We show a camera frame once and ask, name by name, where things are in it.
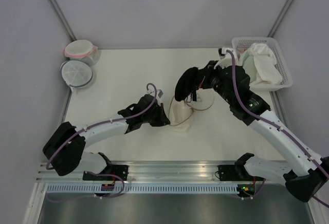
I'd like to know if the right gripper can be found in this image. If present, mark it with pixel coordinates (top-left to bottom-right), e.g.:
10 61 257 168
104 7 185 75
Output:
193 60 235 104

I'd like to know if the beige mesh laundry bag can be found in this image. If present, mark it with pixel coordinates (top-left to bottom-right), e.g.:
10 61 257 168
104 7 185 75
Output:
168 90 215 133

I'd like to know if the black lace bra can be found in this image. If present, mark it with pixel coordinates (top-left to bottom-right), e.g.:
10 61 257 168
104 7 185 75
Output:
174 67 205 102

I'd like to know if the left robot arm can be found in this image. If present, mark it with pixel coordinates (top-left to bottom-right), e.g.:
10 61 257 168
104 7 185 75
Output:
43 94 170 181

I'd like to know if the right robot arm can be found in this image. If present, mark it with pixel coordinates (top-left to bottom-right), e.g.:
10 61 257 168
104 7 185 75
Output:
196 61 328 202

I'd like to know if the blue trimmed mesh laundry bag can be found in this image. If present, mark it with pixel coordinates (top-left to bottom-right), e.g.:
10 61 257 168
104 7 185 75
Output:
60 60 94 92

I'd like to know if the pink trimmed mesh laundry bag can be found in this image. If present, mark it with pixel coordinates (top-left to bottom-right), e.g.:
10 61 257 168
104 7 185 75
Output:
64 40 100 66

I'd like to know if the mint green cloth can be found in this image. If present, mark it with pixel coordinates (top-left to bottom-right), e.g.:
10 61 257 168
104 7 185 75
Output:
242 52 258 83

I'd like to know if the white plastic basket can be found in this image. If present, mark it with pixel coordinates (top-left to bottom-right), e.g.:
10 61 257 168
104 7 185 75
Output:
232 36 293 91

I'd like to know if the white cloth in basket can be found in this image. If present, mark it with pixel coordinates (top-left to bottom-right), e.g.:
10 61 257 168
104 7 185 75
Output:
239 43 283 86

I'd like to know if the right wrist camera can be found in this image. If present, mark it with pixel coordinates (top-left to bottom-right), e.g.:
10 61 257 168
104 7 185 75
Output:
215 47 240 68

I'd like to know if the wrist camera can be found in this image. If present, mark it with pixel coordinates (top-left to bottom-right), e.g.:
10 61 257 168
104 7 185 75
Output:
147 89 163 106
215 47 240 68

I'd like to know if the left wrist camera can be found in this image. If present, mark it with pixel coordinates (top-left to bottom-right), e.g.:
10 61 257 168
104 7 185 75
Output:
147 89 163 106

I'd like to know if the aluminium mounting rail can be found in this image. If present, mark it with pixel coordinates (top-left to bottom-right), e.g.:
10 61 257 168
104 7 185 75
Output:
35 160 316 182

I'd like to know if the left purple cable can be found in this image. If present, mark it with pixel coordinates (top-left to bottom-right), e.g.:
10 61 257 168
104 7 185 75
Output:
45 82 158 171

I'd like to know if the white slotted cable duct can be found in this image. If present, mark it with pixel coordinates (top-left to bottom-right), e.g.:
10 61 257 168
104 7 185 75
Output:
46 183 239 194

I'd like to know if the right aluminium frame post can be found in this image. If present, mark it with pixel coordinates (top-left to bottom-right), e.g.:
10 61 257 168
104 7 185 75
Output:
267 0 295 38

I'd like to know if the aluminium frame post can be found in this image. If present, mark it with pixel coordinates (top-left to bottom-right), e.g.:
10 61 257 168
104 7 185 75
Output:
267 0 295 38
47 0 77 42

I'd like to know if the left aluminium frame post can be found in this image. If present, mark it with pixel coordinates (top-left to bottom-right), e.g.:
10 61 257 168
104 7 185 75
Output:
47 0 77 42

